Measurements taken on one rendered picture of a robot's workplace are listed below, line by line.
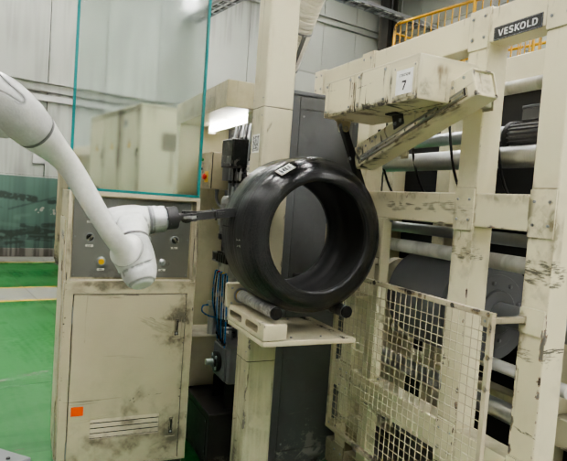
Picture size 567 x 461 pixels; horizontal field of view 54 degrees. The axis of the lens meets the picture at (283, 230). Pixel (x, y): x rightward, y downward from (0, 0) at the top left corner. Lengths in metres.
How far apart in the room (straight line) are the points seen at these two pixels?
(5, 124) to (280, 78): 1.21
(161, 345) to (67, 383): 0.41
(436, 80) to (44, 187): 9.31
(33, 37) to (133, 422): 9.06
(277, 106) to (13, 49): 8.90
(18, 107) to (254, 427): 1.59
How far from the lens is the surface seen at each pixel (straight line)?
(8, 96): 1.39
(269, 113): 2.26
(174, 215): 1.81
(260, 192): 1.85
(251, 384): 2.36
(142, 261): 1.66
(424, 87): 1.88
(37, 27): 11.07
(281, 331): 1.92
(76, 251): 2.46
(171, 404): 2.64
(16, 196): 10.63
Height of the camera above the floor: 1.28
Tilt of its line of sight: 3 degrees down
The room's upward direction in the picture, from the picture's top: 4 degrees clockwise
